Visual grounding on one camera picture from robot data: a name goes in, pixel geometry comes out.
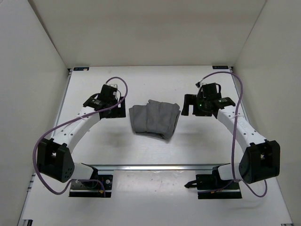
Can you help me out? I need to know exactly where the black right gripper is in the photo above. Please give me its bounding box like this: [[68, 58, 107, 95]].
[[182, 95, 211, 117]]

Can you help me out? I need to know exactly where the grey pleated skirt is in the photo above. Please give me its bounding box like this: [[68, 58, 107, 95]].
[[129, 99, 181, 140]]

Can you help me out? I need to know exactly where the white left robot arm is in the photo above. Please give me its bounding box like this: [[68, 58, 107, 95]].
[[35, 84, 126, 187]]

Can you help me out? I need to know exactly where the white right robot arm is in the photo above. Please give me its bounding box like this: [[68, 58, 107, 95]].
[[181, 82, 280, 189]]

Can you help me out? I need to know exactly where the blue label right corner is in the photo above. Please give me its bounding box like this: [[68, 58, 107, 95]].
[[212, 65, 229, 70]]

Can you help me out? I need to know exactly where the blue label corner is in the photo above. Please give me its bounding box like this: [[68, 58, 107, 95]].
[[212, 65, 229, 70], [73, 67, 89, 71]]

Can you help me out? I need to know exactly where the blue label left corner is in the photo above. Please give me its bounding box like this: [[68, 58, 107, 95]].
[[73, 67, 89, 71]]

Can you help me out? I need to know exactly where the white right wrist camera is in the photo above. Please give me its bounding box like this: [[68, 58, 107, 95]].
[[195, 81, 207, 90]]

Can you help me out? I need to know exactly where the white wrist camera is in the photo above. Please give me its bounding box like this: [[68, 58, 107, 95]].
[[108, 83, 118, 95], [195, 81, 207, 90]]

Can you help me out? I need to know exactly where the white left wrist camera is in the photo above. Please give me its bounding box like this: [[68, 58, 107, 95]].
[[108, 83, 118, 95]]

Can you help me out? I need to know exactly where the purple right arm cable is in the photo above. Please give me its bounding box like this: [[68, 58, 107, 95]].
[[197, 71, 269, 197]]

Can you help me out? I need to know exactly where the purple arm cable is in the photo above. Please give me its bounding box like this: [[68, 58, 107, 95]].
[[32, 77, 129, 195], [197, 71, 269, 197]]

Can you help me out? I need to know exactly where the aluminium rail along table front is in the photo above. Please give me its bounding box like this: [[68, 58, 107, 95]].
[[92, 164, 221, 171]]

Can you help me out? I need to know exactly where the aluminium rail left table edge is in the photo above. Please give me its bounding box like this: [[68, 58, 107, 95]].
[[46, 67, 73, 132]]

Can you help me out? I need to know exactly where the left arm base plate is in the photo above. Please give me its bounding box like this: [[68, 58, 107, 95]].
[[69, 171, 113, 198]]

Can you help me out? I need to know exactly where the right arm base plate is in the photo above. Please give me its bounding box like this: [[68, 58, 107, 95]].
[[196, 167, 242, 200]]

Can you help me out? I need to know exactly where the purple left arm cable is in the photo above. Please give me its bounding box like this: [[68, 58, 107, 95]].
[[32, 77, 129, 195]]

